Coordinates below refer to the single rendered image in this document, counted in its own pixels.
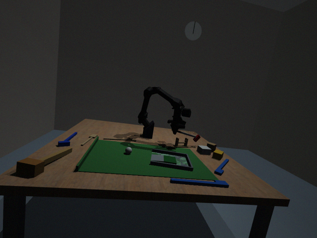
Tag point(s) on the green flat mat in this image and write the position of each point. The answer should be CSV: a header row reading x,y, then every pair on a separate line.
x,y
110,157

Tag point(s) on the yellow rectangular block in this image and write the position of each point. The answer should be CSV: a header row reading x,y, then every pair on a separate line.
x,y
217,154

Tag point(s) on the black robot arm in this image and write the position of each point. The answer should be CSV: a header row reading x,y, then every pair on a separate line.
x,y
175,102

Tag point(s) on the tan square block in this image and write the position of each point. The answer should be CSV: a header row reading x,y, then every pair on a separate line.
x,y
212,146

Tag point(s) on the grey ball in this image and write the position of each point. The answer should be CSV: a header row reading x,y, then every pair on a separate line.
x,y
128,150

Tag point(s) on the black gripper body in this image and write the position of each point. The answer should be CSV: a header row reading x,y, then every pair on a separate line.
x,y
176,122

